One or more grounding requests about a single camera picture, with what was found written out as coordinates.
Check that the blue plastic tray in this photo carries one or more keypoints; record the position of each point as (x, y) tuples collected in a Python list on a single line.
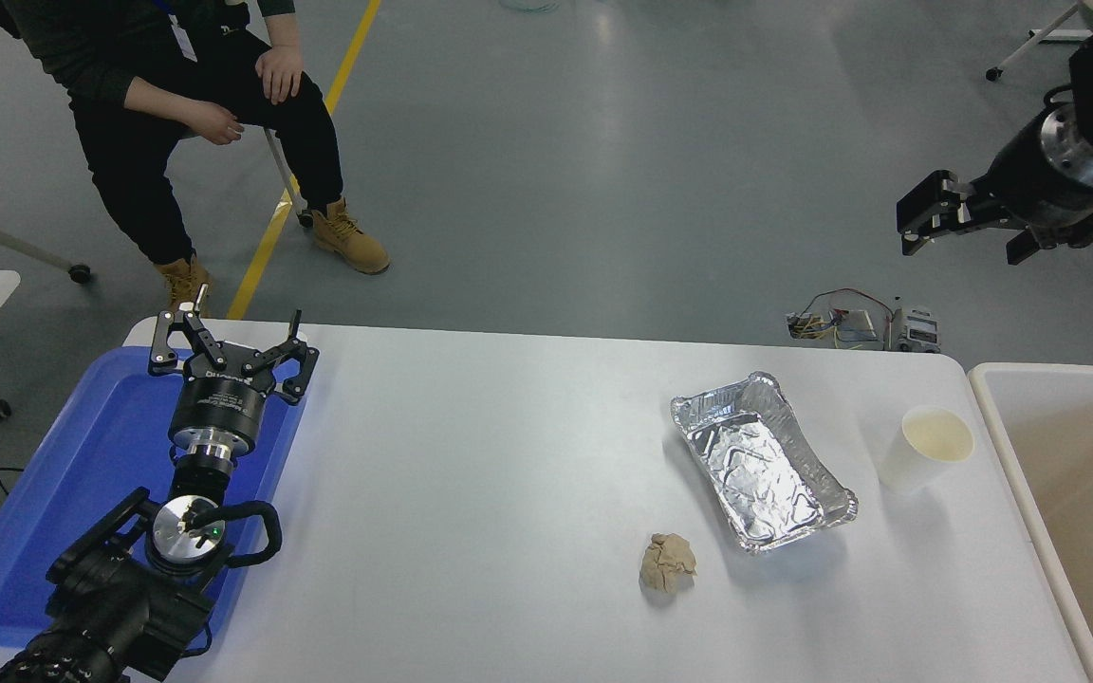
[(91, 455)]

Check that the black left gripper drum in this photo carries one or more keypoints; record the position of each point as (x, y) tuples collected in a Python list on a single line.
[(219, 403)]

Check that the white wheeled chair frame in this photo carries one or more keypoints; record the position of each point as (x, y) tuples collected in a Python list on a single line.
[(1040, 36)]

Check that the person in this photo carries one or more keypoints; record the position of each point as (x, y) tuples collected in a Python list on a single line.
[(138, 161)]

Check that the person's left hand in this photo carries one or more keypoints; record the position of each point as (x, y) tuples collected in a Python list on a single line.
[(281, 74)]

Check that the person's right hand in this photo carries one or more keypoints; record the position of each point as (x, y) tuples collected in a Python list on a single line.
[(214, 123)]

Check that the crumpled tan paper ball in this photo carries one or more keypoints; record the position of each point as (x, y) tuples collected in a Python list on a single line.
[(668, 563)]

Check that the white paper cup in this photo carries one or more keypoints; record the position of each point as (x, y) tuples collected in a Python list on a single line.
[(926, 451)]

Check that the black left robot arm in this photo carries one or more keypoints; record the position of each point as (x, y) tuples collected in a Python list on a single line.
[(101, 607)]

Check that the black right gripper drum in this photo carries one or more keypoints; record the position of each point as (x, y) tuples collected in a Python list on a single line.
[(1040, 185)]

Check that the white chair with casters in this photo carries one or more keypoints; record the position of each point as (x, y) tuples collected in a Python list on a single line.
[(283, 175)]

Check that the silver foil tray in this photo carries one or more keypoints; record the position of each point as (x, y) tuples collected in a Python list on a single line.
[(755, 470)]

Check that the small grey electronic device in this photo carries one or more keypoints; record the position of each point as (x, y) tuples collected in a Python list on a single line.
[(917, 330)]

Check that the tan work boot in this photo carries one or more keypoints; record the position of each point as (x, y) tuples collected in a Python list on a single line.
[(184, 283), (347, 242)]

